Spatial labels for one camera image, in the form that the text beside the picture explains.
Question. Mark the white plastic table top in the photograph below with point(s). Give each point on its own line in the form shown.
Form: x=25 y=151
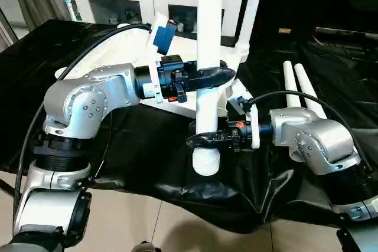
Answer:
x=127 y=51

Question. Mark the white plastic table leg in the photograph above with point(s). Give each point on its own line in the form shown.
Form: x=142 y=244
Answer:
x=310 y=92
x=251 y=4
x=290 y=84
x=208 y=16

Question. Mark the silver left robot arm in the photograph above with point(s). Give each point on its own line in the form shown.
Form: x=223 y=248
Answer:
x=82 y=104

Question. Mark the black mat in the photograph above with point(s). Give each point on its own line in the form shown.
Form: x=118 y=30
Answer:
x=147 y=151

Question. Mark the black stand leg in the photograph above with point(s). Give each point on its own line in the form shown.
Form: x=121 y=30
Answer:
x=5 y=186

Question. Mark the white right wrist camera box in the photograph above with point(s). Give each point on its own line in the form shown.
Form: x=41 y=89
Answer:
x=239 y=98

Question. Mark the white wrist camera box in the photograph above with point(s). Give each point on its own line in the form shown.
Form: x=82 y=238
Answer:
x=239 y=98
x=163 y=33

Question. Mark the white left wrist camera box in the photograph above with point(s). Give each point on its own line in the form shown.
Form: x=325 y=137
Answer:
x=163 y=33

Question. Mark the black metal rail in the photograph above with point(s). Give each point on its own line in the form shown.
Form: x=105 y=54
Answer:
x=348 y=30

